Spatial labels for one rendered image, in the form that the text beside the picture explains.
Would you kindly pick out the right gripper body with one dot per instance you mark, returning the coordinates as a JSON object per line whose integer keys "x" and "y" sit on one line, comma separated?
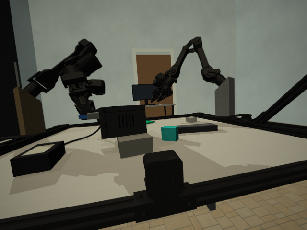
{"x": 166, "y": 87}

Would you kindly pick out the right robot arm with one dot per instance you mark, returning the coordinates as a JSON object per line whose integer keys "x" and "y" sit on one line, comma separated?
{"x": 209, "y": 74}

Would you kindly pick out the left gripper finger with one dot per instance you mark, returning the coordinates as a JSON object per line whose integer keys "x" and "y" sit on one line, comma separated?
{"x": 80, "y": 98}
{"x": 91, "y": 103}

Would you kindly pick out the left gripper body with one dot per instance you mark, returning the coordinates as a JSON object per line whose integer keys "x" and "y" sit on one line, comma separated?
{"x": 74, "y": 79}

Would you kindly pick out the small beige block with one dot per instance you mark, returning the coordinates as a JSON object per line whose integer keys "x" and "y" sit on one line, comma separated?
{"x": 191, "y": 119}

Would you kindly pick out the teal cube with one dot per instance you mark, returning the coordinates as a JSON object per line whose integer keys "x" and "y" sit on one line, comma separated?
{"x": 169, "y": 133}

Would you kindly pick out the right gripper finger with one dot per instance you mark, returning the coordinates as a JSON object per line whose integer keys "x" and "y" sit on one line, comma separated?
{"x": 162, "y": 96}
{"x": 154, "y": 97}

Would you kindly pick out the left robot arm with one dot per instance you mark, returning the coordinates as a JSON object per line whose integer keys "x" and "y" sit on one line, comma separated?
{"x": 82, "y": 59}

